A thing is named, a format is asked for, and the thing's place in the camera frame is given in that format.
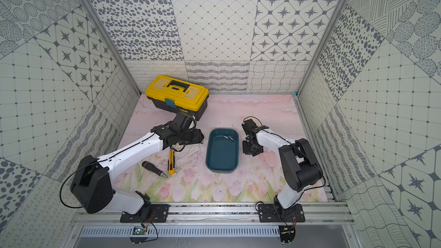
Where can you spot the yellow black toolbox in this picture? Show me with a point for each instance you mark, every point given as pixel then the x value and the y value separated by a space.
pixel 172 95

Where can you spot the right black circuit board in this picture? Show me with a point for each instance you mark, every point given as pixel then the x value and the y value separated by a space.
pixel 287 234

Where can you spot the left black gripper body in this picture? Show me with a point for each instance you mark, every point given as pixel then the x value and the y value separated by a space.
pixel 194 136

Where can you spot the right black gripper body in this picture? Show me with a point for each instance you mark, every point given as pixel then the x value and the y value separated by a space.
pixel 251 149

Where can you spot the white slotted cable duct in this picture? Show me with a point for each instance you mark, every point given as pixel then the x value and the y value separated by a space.
pixel 163 231

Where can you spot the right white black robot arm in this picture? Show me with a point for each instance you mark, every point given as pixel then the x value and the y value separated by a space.
pixel 299 163

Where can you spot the teal plastic storage tray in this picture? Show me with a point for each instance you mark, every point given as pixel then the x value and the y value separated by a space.
pixel 222 150

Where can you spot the left green circuit board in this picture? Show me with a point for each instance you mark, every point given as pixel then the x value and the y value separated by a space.
pixel 139 235

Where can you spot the aluminium mounting rail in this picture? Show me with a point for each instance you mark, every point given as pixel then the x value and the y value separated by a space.
pixel 315 213

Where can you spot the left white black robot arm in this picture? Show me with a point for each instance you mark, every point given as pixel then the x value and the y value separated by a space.
pixel 92 183

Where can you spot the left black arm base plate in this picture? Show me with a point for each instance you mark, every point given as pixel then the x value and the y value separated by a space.
pixel 156 213

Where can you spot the yellow utility knife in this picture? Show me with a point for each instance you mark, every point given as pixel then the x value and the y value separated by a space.
pixel 171 162

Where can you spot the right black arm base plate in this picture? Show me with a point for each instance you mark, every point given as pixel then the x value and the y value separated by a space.
pixel 273 213

